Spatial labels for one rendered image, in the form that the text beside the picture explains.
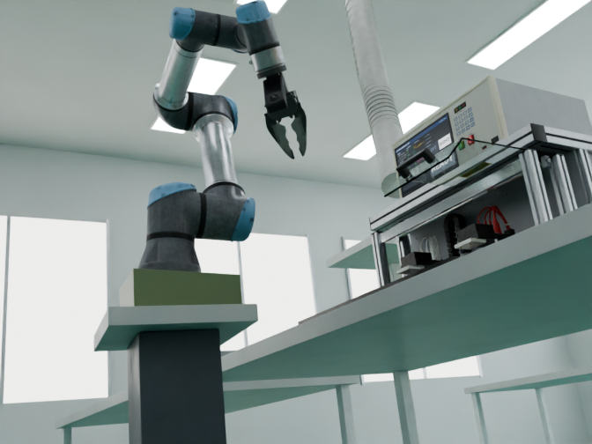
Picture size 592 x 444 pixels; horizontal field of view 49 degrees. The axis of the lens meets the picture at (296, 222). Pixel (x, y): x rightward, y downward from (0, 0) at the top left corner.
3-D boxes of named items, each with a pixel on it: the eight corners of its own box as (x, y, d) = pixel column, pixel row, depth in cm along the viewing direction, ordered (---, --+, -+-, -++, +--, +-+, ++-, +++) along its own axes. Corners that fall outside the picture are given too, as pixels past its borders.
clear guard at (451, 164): (447, 158, 144) (443, 133, 145) (383, 197, 163) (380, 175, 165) (548, 173, 160) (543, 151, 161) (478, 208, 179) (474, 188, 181)
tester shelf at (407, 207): (535, 139, 155) (530, 122, 157) (370, 231, 210) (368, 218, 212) (647, 161, 177) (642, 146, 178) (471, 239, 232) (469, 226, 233)
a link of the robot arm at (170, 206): (142, 242, 161) (144, 191, 165) (196, 246, 166) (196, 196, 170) (149, 229, 151) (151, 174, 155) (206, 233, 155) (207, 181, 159)
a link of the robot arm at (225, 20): (213, 18, 161) (223, 9, 151) (256, 26, 165) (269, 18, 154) (210, 50, 161) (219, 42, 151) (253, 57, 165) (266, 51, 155)
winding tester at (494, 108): (505, 144, 167) (489, 74, 173) (401, 203, 202) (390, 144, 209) (602, 161, 186) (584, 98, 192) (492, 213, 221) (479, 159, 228)
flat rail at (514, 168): (529, 166, 155) (526, 155, 156) (377, 245, 206) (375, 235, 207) (532, 166, 156) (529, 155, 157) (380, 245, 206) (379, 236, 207)
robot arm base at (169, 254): (142, 269, 146) (144, 226, 149) (132, 282, 159) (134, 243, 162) (208, 273, 151) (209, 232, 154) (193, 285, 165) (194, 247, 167)
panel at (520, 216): (603, 264, 153) (573, 149, 163) (424, 321, 207) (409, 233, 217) (606, 264, 154) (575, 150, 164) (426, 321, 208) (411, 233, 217)
